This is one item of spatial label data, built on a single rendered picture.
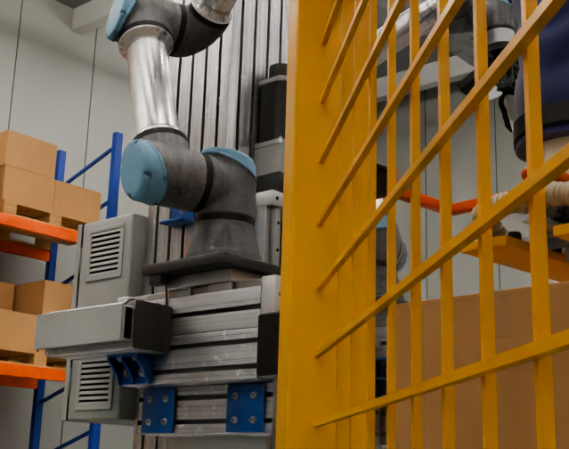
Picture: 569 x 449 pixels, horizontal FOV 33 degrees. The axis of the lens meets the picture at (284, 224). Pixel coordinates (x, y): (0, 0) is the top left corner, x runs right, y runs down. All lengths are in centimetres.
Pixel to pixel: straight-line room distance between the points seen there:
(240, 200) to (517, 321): 61
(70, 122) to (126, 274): 980
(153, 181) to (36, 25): 1031
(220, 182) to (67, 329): 41
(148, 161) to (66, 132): 1013
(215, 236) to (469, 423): 60
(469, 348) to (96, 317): 70
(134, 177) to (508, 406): 80
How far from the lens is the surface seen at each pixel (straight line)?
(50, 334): 194
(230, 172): 186
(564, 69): 185
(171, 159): 181
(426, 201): 189
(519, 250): 176
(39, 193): 987
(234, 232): 182
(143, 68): 198
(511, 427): 151
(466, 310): 157
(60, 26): 1227
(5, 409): 1100
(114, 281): 224
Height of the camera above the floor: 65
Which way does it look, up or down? 15 degrees up
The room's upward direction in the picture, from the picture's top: 2 degrees clockwise
